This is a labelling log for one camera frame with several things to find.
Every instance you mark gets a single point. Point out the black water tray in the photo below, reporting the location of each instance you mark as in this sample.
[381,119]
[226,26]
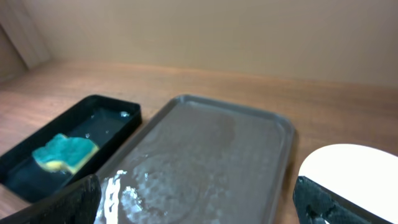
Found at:
[108,122]

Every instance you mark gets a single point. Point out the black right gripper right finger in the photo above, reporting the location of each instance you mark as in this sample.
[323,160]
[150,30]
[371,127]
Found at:
[315,204]

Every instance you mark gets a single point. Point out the pink plate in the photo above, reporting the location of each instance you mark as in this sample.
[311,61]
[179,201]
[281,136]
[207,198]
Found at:
[362,175]

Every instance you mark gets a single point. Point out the green yellow sponge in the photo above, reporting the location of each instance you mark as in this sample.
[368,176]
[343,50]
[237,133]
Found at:
[64,153]

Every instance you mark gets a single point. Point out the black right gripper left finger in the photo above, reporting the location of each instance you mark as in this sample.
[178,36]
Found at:
[75,204]

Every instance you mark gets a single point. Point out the brown plastic tray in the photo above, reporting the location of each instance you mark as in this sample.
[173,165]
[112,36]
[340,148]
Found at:
[198,160]

